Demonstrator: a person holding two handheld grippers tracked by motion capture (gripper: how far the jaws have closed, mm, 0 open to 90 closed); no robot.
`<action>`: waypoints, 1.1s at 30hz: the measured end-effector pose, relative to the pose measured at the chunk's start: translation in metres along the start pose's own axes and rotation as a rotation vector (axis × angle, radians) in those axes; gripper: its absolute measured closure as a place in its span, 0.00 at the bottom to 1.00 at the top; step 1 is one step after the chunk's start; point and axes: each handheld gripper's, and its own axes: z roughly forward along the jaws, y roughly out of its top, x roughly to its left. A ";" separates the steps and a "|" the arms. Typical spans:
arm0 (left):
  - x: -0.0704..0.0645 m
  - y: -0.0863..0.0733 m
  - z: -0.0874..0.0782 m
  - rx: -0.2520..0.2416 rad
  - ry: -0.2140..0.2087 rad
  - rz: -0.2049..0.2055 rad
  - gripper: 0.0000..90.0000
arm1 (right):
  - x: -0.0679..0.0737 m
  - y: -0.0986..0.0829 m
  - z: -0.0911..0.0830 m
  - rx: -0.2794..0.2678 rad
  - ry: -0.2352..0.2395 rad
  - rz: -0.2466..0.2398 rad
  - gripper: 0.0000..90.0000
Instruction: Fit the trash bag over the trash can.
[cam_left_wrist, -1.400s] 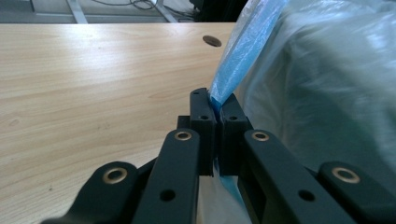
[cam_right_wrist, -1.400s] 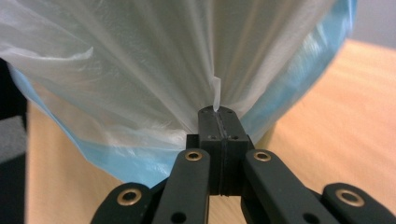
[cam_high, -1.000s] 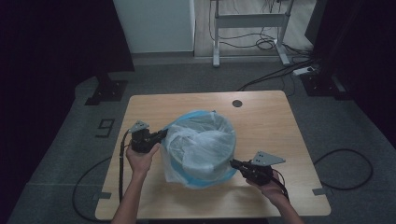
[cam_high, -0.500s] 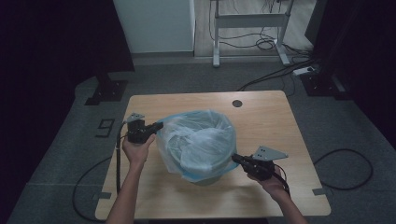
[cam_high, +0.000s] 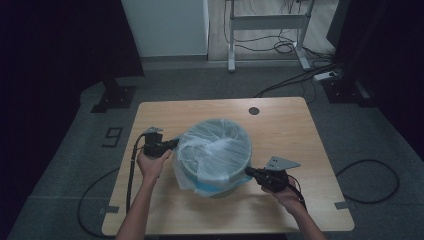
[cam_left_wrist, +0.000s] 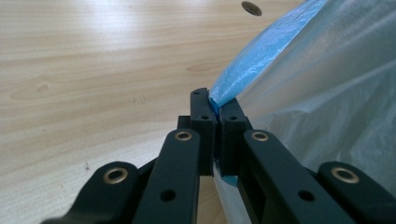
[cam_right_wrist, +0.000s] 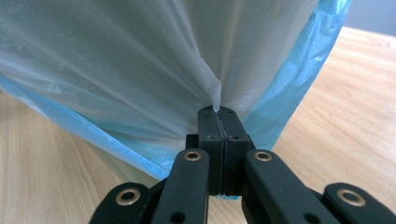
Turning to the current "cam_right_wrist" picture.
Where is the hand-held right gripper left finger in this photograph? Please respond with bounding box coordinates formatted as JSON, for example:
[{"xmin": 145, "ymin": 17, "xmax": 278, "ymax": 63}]
[{"xmin": 185, "ymin": 105, "xmax": 225, "ymax": 196}]

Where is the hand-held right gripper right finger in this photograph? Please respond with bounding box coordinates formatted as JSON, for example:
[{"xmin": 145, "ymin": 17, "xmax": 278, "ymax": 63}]
[{"xmin": 221, "ymin": 105, "xmax": 257, "ymax": 196}]

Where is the white plastic bag blue band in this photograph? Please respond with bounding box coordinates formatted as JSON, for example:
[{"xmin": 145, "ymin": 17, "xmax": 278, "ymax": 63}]
[{"xmin": 0, "ymin": 0, "xmax": 354, "ymax": 200}]

